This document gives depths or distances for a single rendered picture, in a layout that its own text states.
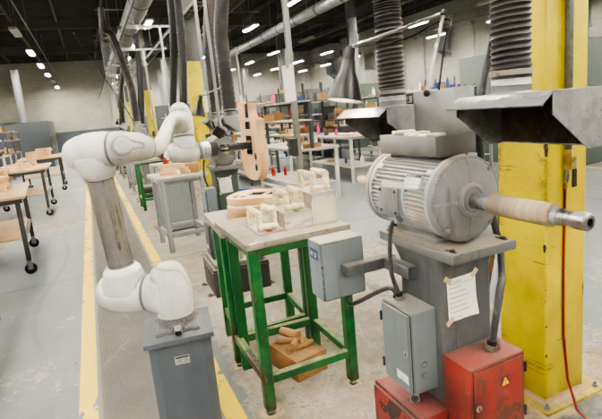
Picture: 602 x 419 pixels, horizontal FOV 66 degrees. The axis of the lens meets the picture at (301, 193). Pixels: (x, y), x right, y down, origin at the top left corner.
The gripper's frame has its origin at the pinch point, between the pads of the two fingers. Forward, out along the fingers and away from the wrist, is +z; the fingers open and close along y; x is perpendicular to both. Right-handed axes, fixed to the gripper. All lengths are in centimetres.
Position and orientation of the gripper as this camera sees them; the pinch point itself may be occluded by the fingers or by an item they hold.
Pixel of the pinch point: (248, 145)
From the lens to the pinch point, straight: 247.5
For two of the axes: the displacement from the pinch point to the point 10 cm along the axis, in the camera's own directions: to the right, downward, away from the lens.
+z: 9.2, -1.4, 3.6
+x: -0.8, -9.8, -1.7
